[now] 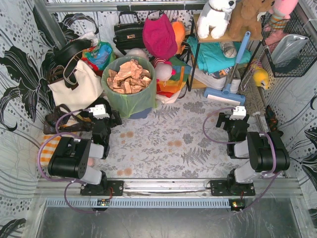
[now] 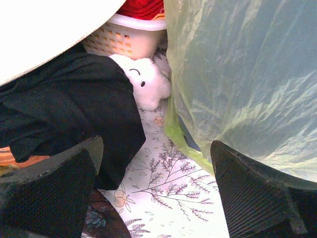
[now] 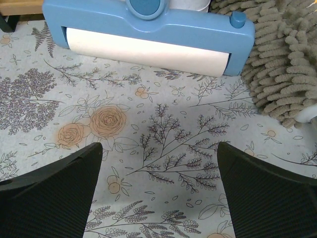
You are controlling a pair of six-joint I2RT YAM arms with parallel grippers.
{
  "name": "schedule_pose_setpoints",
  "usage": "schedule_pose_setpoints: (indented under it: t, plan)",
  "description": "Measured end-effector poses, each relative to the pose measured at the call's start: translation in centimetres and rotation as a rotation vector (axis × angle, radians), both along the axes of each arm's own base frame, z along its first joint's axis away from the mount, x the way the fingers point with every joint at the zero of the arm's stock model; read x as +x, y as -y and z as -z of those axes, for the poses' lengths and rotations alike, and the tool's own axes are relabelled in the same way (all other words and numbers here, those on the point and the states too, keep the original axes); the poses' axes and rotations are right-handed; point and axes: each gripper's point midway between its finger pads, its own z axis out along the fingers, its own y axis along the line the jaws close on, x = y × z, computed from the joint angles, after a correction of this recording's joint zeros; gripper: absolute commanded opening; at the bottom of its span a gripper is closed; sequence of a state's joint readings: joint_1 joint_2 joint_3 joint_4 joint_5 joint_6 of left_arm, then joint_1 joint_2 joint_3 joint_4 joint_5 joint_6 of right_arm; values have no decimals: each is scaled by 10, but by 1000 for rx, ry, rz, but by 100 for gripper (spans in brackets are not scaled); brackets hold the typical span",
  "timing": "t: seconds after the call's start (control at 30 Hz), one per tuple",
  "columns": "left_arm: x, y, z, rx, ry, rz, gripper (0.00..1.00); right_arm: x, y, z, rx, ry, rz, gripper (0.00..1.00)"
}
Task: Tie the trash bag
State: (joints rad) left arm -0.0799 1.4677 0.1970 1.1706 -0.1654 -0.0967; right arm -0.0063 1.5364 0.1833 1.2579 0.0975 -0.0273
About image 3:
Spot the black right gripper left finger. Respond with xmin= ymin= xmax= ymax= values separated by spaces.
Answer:
xmin=0 ymin=142 xmax=103 ymax=238

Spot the beige chenille mop head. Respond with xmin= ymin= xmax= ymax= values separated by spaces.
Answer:
xmin=210 ymin=0 xmax=317 ymax=128

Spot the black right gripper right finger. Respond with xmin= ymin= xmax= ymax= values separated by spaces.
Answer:
xmin=217 ymin=142 xmax=317 ymax=238

